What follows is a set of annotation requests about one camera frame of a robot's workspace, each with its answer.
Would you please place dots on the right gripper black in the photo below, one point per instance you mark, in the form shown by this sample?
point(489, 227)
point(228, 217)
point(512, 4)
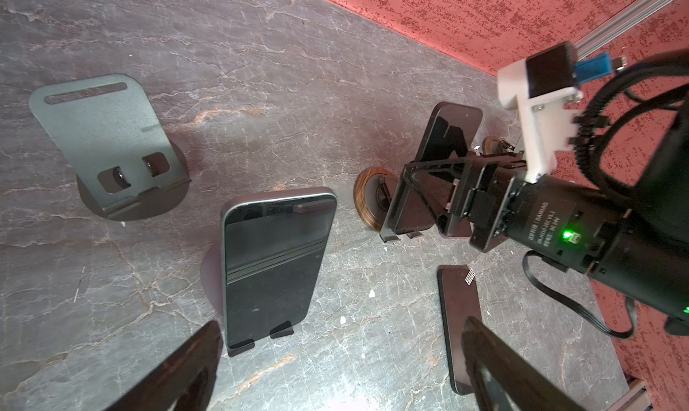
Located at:
point(639, 249)

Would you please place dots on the wooden base rear phone stand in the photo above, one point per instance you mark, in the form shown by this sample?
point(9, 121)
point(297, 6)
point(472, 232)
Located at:
point(373, 193)

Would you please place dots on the silver-backed phone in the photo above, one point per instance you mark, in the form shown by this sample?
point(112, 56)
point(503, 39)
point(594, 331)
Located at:
point(459, 300)

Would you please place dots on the green-edged phone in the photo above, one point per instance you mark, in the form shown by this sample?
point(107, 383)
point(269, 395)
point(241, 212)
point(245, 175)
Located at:
point(272, 247)

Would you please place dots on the black round phone stand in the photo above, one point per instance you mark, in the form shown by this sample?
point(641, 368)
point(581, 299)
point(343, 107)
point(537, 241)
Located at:
point(211, 277)

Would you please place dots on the far left phone stand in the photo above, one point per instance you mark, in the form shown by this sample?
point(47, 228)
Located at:
point(126, 167)

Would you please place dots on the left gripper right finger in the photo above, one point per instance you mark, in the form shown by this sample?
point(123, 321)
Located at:
point(501, 379)

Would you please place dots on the wooden base grey phone stand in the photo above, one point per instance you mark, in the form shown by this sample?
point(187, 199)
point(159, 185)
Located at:
point(492, 145)

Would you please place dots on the right aluminium corner post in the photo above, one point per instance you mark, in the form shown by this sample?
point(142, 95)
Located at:
point(623, 21)

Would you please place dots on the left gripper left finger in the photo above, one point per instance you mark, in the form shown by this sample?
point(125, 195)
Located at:
point(185, 380)

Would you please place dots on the aluminium front rail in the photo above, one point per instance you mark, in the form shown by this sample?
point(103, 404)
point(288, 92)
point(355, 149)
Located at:
point(636, 399)

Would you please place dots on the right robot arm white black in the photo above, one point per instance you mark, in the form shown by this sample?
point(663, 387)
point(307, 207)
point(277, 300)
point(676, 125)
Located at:
point(638, 247)

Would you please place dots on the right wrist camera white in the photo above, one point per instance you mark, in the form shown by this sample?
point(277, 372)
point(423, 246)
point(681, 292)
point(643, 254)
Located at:
point(540, 88)

